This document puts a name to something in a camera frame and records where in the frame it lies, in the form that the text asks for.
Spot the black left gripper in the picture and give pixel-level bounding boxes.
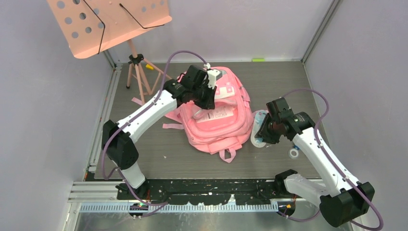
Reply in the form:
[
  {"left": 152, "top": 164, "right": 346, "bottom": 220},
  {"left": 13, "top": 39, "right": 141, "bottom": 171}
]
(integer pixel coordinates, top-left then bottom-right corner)
[{"left": 191, "top": 81, "right": 216, "bottom": 109}]

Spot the blue correction tape pack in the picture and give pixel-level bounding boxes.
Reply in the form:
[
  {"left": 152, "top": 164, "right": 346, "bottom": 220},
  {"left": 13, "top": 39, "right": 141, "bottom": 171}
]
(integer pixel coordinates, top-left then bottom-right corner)
[{"left": 250, "top": 110, "right": 268, "bottom": 148}]

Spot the white packaged toothbrush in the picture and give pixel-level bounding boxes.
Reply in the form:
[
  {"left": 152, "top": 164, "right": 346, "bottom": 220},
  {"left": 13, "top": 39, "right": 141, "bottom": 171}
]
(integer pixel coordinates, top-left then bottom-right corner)
[{"left": 193, "top": 106, "right": 237, "bottom": 124}]

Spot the clear tape roll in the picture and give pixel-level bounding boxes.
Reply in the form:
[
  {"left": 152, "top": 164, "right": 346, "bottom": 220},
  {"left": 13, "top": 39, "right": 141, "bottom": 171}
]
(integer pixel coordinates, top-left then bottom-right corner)
[{"left": 288, "top": 148, "right": 299, "bottom": 159}]

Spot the pink student backpack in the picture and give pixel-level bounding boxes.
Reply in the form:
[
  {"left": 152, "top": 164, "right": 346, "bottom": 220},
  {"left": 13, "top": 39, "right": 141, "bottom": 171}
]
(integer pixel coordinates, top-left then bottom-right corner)
[{"left": 164, "top": 67, "right": 254, "bottom": 163}]

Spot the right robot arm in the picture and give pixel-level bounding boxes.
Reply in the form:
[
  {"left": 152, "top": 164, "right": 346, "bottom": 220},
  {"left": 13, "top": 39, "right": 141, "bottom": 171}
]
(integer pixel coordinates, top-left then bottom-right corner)
[{"left": 255, "top": 98, "right": 375, "bottom": 227}]

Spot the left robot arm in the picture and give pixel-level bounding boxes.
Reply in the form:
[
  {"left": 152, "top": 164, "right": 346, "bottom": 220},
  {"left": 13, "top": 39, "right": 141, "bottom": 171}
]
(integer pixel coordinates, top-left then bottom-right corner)
[{"left": 102, "top": 65, "right": 222, "bottom": 199}]

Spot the pink music stand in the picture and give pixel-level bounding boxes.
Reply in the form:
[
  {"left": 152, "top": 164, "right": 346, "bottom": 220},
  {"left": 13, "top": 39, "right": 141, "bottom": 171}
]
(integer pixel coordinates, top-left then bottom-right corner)
[{"left": 47, "top": 0, "right": 172, "bottom": 103}]

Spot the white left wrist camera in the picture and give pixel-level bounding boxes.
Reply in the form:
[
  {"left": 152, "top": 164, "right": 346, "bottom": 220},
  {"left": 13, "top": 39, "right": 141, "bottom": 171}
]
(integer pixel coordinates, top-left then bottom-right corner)
[{"left": 203, "top": 63, "right": 222, "bottom": 90}]

